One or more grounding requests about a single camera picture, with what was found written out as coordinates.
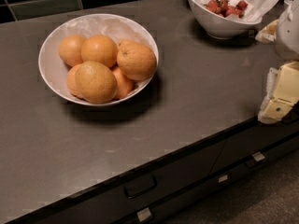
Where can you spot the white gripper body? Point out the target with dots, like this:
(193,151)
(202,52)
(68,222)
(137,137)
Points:
(288,32)

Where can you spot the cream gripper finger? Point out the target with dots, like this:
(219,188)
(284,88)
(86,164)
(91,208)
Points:
(268,33)
(282,93)

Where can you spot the orange with navel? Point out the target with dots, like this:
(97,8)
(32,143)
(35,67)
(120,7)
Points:
(136,61)

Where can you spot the white bowl with strawberries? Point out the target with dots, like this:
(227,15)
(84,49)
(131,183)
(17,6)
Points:
(224,27)

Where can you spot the lower right hidden orange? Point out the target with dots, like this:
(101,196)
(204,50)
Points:
(125,84)

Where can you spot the hidden orange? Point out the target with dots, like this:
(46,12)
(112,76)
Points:
(71,83)
(125,84)

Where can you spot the back middle orange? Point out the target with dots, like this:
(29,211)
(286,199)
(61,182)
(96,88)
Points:
(101,49)

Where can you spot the front yellowish orange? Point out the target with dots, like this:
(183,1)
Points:
(96,83)

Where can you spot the back left orange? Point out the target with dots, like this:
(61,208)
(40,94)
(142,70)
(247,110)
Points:
(70,49)

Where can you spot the lower left hidden orange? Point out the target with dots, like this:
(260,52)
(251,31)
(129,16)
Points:
(71,83)

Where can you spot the large white bowl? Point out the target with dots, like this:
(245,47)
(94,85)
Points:
(54,71)

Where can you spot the red strawberries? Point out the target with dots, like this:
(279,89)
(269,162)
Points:
(224,9)

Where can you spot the right dark drawer front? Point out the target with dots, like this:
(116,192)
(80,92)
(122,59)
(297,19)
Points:
(272,140)

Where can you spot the dark drawer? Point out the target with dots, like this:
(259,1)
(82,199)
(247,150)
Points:
(272,140)
(243,193)
(106,203)

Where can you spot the lower dark drawer front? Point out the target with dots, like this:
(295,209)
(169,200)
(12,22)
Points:
(243,193)

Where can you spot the left dark drawer front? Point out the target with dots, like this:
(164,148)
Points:
(106,203)

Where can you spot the black left drawer handle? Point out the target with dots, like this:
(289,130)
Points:
(140,186)

